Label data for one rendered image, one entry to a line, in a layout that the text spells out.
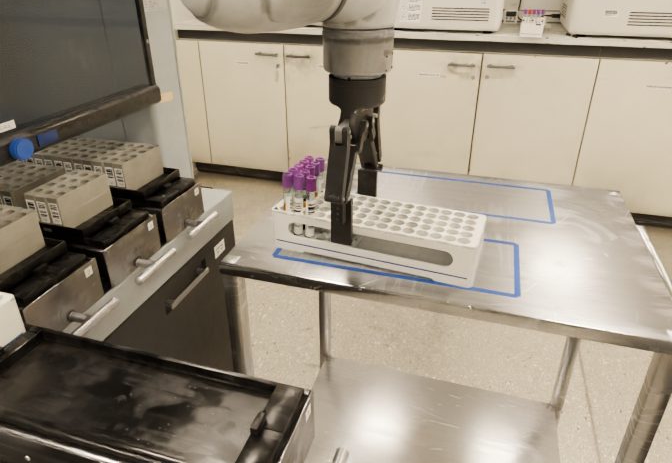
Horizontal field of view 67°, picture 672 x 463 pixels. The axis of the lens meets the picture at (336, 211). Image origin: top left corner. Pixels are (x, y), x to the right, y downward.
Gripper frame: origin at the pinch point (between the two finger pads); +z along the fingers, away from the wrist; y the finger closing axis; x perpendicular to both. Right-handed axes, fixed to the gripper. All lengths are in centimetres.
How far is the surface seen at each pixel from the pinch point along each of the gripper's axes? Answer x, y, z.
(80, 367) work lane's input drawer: 19.9, -34.0, 7.0
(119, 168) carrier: 45.7, 1.4, 0.0
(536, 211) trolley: -25.2, 22.6, 5.4
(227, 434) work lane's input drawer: -0.1, -35.4, 7.1
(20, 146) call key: 40.8, -19.0, -11.2
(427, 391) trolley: -9, 29, 59
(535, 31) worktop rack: -16, 193, -5
